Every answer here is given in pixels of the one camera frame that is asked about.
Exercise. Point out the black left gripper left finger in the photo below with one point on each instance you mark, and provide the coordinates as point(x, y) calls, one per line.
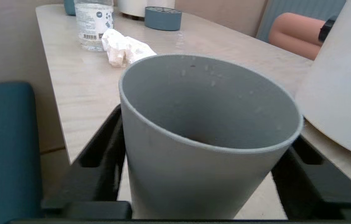
point(94, 180)

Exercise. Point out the crumpled white tissue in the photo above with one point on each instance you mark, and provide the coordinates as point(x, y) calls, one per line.
point(125, 49)

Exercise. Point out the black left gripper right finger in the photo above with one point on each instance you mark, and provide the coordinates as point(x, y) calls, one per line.
point(318, 186)

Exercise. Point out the clear plastic bottle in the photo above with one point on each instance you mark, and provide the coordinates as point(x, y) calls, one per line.
point(93, 21)

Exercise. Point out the blue-grey tissue box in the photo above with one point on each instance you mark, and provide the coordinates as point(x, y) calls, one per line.
point(69, 6)

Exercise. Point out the pink bench bolster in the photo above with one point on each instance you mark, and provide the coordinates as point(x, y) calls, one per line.
point(293, 34)

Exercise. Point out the small blue drip tray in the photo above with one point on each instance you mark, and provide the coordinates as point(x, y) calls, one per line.
point(162, 20)

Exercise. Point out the large dark tea dispenser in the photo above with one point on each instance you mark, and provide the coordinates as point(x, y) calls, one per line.
point(343, 93)

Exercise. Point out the small black object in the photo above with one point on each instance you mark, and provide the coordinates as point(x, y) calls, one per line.
point(326, 29)

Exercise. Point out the grey plastic cup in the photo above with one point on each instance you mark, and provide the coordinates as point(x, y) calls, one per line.
point(194, 180)

